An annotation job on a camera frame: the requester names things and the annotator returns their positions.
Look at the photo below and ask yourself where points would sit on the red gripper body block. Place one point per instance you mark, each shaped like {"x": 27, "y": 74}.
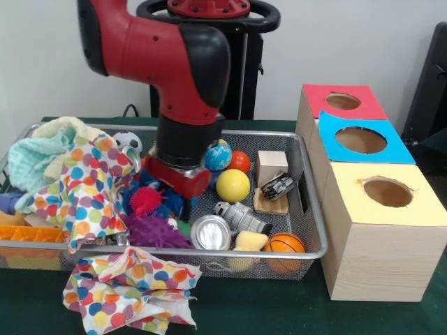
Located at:
{"x": 180, "y": 181}

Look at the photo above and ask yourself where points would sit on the polka dot cloth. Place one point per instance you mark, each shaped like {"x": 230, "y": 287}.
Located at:
{"x": 87, "y": 195}
{"x": 133, "y": 289}

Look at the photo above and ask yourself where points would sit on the white knitted cloth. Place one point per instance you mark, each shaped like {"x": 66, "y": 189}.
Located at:
{"x": 66, "y": 129}

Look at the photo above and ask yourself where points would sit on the mint green knitted cloth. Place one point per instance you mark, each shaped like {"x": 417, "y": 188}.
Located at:
{"x": 31, "y": 164}

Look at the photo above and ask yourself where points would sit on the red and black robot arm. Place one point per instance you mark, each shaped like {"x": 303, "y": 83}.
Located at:
{"x": 160, "y": 56}

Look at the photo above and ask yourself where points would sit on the wooden box with three holes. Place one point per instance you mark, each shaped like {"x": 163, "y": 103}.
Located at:
{"x": 377, "y": 244}

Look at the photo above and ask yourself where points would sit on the small globe print ball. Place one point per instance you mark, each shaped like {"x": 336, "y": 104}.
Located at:
{"x": 218, "y": 155}

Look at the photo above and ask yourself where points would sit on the yellow ball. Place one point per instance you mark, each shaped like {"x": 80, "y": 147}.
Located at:
{"x": 232, "y": 185}

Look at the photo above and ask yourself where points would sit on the purple spiky ball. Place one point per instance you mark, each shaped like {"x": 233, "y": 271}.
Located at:
{"x": 155, "y": 232}

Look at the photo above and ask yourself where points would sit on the dented silver can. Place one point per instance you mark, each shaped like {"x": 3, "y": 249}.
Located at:
{"x": 209, "y": 232}

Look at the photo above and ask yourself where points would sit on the small red ball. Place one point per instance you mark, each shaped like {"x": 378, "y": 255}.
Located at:
{"x": 240, "y": 162}

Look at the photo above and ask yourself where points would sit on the small soccer ball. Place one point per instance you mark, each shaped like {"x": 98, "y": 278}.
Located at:
{"x": 128, "y": 142}

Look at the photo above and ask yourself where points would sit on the crushed silver can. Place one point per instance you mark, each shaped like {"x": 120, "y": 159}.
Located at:
{"x": 241, "y": 218}

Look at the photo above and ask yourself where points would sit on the small yellow duck toy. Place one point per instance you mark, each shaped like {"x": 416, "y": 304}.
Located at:
{"x": 250, "y": 241}

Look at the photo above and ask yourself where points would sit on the plain wooden cube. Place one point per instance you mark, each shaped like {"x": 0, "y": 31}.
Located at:
{"x": 272, "y": 167}

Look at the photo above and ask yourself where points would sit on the small orange basketball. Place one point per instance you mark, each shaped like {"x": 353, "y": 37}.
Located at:
{"x": 284, "y": 244}

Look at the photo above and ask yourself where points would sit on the orange toy building block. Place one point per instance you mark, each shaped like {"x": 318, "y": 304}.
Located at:
{"x": 28, "y": 234}

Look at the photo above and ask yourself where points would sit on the green cloth side table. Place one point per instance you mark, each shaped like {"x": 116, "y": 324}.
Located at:
{"x": 436, "y": 143}

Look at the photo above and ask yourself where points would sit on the black upright panel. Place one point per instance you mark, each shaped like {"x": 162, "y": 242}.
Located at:
{"x": 433, "y": 91}

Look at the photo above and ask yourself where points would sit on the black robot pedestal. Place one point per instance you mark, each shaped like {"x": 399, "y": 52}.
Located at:
{"x": 251, "y": 70}

